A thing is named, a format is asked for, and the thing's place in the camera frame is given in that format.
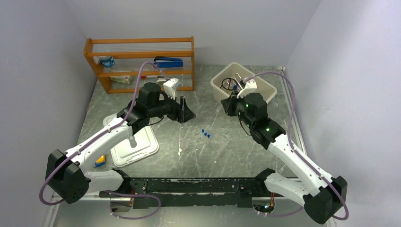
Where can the white plastic container lid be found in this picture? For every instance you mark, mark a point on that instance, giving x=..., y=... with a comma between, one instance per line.
x=133, y=148

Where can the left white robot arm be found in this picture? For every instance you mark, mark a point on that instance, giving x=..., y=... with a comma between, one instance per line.
x=68, y=173

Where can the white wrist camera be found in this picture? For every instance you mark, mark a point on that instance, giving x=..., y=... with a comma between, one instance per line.
x=171, y=86
x=250, y=87

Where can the orange wooden shelf rack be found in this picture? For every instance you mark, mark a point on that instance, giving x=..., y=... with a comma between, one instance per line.
x=130, y=54

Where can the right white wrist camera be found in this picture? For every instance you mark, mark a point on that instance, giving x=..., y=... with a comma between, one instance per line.
x=250, y=87

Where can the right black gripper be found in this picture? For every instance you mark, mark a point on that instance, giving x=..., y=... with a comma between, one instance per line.
x=229, y=103

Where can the blue yellow small object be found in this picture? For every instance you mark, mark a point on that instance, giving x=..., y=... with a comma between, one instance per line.
x=100, y=161

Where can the black metal ring stand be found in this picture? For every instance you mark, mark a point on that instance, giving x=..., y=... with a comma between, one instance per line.
x=228, y=84

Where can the beige plastic bin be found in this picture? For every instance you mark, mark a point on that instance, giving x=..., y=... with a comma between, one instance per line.
x=267, y=90

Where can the blue stapler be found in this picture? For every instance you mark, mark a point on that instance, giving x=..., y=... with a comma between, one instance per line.
x=168, y=62

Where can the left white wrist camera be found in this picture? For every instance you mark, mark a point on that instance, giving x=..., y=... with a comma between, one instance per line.
x=171, y=86

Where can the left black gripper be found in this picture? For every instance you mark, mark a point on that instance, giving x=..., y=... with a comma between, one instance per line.
x=180, y=112

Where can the red white marker pen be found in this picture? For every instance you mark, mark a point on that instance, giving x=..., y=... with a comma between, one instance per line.
x=149, y=76

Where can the small white green box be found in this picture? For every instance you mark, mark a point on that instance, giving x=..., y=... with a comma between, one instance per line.
x=122, y=79

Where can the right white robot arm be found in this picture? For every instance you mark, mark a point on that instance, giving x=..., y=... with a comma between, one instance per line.
x=267, y=132

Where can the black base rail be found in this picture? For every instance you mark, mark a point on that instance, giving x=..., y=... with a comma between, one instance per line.
x=242, y=192

